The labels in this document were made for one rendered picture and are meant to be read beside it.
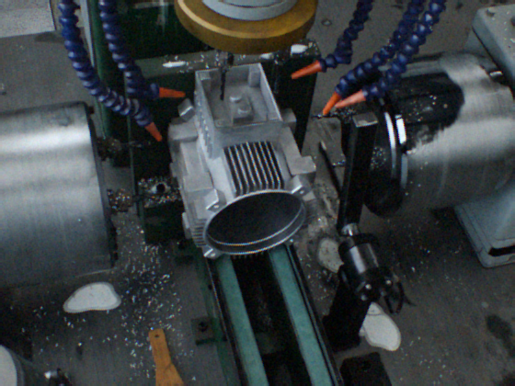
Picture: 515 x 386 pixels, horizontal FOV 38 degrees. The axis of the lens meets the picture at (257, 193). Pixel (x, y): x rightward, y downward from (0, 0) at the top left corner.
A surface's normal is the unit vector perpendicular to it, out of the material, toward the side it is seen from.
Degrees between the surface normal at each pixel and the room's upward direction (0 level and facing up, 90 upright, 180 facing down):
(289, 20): 0
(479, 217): 90
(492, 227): 90
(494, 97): 20
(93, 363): 0
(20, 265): 84
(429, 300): 0
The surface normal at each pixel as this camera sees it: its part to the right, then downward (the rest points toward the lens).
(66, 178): 0.22, -0.10
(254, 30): 0.08, -0.60
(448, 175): 0.28, 0.51
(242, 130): 0.26, 0.78
